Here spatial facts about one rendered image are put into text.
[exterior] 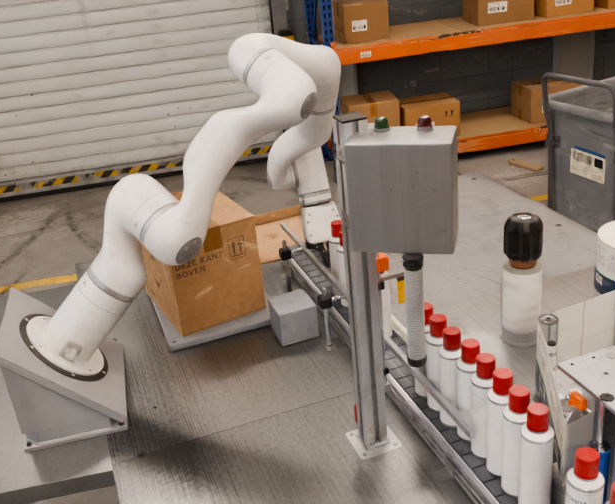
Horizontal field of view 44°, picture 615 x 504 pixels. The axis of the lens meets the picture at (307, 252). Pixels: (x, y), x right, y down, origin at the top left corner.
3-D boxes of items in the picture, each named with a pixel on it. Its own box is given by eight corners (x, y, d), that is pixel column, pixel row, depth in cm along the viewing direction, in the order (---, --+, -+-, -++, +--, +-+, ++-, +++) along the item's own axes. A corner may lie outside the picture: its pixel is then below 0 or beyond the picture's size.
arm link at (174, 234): (141, 232, 169) (187, 278, 164) (111, 222, 158) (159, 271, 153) (282, 56, 164) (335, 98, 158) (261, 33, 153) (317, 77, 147)
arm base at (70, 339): (101, 389, 164) (150, 325, 160) (21, 350, 155) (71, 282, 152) (101, 344, 180) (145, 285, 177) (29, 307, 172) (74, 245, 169)
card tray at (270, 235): (335, 246, 236) (334, 235, 234) (256, 265, 229) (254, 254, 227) (303, 214, 262) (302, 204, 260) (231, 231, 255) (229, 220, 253)
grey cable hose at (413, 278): (430, 365, 131) (427, 257, 122) (412, 370, 130) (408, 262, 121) (421, 355, 134) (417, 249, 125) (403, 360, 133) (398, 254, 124)
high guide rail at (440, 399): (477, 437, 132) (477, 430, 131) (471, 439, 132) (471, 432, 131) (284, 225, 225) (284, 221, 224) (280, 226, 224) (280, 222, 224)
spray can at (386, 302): (396, 337, 176) (392, 259, 167) (376, 343, 175) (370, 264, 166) (386, 327, 180) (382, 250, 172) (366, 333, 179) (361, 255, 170)
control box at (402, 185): (453, 255, 122) (452, 142, 113) (350, 252, 126) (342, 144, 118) (459, 229, 130) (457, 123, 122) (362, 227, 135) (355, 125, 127)
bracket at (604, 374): (680, 394, 108) (680, 389, 107) (616, 417, 105) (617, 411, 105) (614, 348, 120) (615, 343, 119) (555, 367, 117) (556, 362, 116)
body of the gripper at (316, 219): (301, 203, 195) (310, 245, 196) (338, 195, 198) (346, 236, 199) (293, 204, 202) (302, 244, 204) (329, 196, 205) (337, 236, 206)
